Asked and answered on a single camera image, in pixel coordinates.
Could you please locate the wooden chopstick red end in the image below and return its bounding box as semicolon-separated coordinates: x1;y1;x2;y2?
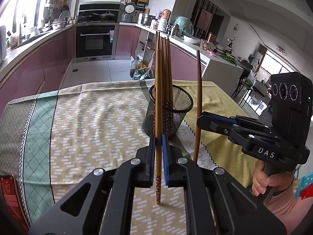
166;37;174;132

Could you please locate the pink sleeve forearm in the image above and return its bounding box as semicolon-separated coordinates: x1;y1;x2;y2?
264;183;312;234

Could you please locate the right hand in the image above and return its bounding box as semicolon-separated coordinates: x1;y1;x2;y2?
252;160;294;196

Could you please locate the black mesh utensil holder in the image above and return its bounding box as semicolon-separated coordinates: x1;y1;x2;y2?
143;85;194;139

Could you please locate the patterned tablecloth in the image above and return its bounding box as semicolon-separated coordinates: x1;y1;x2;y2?
1;80;256;234

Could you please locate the red smartphone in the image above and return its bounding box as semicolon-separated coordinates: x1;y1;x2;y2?
1;174;29;234

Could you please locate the teal covered appliance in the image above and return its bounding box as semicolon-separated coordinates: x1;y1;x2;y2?
174;16;194;37

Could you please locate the pink thermos jug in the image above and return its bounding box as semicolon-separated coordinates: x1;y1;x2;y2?
157;9;171;32

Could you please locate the stainless steel pot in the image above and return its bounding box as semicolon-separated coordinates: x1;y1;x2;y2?
139;13;155;27

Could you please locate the black built-in oven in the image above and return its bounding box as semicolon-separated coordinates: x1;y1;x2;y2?
73;1;121;62

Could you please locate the black wok with lid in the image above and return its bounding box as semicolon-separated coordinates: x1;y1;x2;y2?
93;11;117;22

